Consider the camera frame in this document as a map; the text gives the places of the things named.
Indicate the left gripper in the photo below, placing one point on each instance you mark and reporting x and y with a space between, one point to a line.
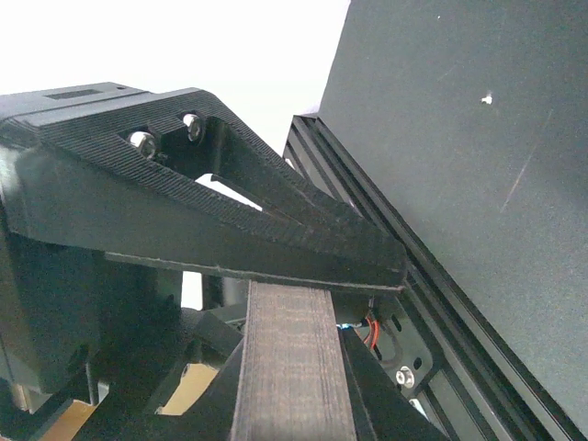
77 328

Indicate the blue playing card deck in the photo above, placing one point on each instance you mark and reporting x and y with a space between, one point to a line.
292 383

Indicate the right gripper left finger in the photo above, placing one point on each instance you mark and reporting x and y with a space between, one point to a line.
208 418

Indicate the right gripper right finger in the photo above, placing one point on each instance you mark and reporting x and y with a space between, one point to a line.
379 410

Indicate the black aluminium rail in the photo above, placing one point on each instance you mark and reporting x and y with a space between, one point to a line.
467 382

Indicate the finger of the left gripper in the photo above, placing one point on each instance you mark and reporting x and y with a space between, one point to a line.
177 180

